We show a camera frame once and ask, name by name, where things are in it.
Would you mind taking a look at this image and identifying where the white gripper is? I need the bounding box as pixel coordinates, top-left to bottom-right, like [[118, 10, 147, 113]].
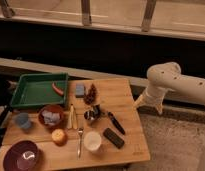
[[134, 85, 167, 114]]

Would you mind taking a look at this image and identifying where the black handled brush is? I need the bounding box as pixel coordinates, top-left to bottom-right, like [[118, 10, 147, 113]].
[[108, 112, 125, 135]]

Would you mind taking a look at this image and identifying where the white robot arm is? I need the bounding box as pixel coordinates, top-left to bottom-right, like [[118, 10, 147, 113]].
[[134, 62, 205, 114]]

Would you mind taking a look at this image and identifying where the black rectangular case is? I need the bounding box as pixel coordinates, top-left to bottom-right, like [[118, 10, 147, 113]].
[[103, 128, 125, 149]]

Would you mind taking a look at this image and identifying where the small metal cup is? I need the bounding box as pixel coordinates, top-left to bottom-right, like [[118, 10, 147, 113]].
[[84, 110, 96, 125]]

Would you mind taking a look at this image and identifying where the white cup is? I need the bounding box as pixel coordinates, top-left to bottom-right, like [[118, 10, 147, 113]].
[[84, 131, 102, 153]]

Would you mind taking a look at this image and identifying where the silver fork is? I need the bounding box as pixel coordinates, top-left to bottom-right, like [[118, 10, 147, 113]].
[[77, 127, 84, 158]]

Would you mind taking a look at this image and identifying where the red sausage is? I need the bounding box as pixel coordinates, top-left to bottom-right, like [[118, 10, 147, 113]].
[[52, 82, 64, 96]]

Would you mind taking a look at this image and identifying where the orange fruit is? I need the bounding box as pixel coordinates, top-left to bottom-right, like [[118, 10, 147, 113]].
[[51, 129, 67, 145]]

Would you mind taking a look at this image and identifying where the red bowl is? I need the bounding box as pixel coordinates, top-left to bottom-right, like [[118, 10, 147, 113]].
[[38, 105, 64, 129]]

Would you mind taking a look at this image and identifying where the crumpled white cloth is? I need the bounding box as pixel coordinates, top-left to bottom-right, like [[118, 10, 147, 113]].
[[42, 110, 60, 126]]

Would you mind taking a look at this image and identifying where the green plastic tray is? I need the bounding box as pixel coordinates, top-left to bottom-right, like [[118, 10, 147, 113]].
[[10, 73, 68, 109]]

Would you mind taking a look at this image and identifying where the blue plastic cup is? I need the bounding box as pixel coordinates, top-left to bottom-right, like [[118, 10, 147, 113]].
[[14, 113, 32, 129]]

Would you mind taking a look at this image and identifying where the purple plate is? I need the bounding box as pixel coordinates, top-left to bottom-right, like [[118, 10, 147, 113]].
[[3, 140, 39, 171]]

